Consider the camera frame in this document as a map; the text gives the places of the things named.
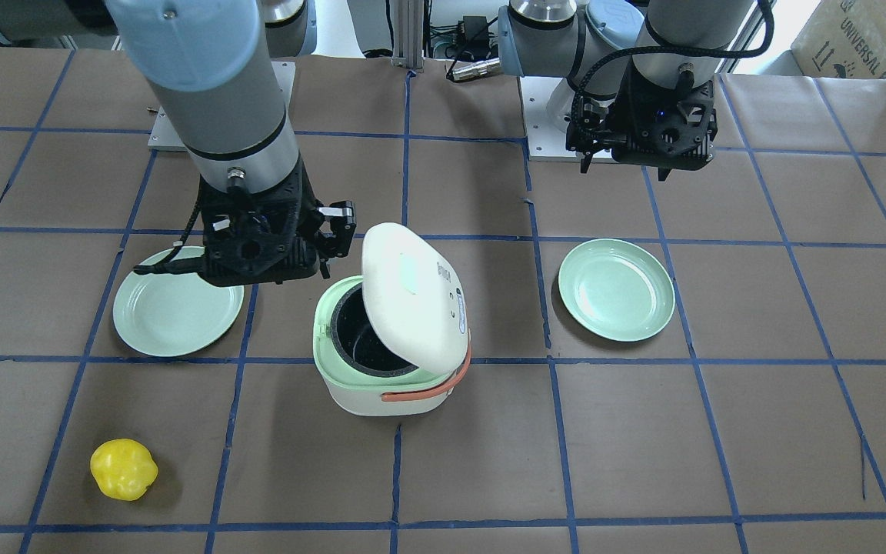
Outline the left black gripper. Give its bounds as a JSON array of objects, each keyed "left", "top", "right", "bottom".
[{"left": 566, "top": 65, "right": 718, "bottom": 182}]

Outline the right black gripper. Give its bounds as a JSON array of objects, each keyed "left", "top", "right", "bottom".
[{"left": 199, "top": 160, "right": 358, "bottom": 287}]

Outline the white rice cooker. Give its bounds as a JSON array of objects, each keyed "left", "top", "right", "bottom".
[{"left": 312, "top": 223, "right": 471, "bottom": 416}]

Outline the green plate near left arm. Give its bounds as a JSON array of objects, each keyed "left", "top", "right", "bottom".
[{"left": 557, "top": 239, "right": 675, "bottom": 342}]

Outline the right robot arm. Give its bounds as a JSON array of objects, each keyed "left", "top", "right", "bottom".
[{"left": 0, "top": 1, "right": 358, "bottom": 287}]

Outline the green plate near right arm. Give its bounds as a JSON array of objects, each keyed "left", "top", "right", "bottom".
[{"left": 112, "top": 272, "right": 245, "bottom": 357}]

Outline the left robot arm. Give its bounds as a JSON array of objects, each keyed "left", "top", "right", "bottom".
[{"left": 496, "top": 1, "right": 776, "bottom": 179}]

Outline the cardboard box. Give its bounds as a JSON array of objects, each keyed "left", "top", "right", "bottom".
[{"left": 791, "top": 1, "right": 886, "bottom": 78}]

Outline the yellow toy bell pepper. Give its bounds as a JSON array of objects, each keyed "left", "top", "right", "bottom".
[{"left": 89, "top": 438, "right": 158, "bottom": 502}]

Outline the black cables bundle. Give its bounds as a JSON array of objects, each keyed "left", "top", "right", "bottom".
[{"left": 362, "top": 0, "right": 509, "bottom": 82}]

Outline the aluminium frame post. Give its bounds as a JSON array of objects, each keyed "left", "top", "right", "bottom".
[{"left": 388, "top": 1, "right": 430, "bottom": 73}]

